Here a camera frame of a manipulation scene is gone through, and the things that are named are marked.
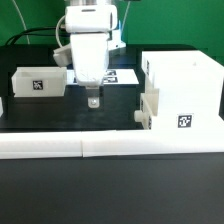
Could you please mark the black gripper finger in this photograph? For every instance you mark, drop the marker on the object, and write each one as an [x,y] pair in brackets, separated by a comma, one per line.
[93,97]

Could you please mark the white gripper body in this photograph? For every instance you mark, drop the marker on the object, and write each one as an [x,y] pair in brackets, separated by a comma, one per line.
[90,57]

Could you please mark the white front drawer box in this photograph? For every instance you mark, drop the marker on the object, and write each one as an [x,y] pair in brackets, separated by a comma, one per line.
[148,109]

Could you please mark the white drawer box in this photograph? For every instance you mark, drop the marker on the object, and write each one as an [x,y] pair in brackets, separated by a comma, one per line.
[148,109]
[39,81]

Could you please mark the white drawer cabinet frame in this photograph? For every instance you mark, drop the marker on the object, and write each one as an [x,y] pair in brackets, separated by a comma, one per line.
[189,84]

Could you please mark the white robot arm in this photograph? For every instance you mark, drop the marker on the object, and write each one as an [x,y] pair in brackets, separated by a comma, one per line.
[89,23]

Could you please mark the white rear drawer box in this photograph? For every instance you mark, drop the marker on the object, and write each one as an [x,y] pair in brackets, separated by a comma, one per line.
[39,81]

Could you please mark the white marker sheet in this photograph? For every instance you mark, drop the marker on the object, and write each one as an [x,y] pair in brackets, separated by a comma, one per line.
[110,77]

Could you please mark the white front barrier rail right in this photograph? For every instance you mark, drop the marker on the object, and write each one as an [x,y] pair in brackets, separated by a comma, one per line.
[143,142]

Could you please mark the white barrier rail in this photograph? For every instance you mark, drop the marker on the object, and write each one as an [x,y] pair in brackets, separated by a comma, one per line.
[143,142]
[40,145]

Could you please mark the white front barrier rail left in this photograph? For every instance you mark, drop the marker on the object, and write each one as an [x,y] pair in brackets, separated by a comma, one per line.
[40,145]

